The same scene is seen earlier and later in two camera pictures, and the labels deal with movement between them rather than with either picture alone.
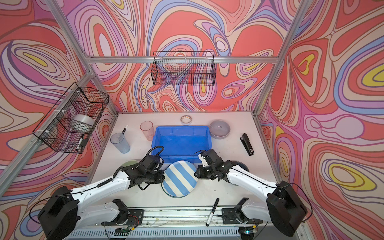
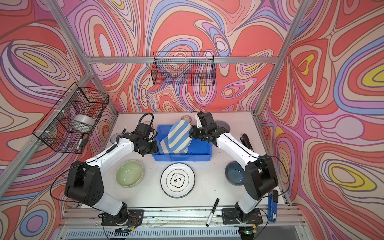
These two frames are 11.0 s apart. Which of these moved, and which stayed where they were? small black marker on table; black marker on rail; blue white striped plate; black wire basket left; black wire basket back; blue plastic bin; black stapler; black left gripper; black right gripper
Moved: blue white striped plate; black right gripper; black left gripper
Stayed: blue plastic bin; black wire basket back; black wire basket left; small black marker on table; black marker on rail; black stapler
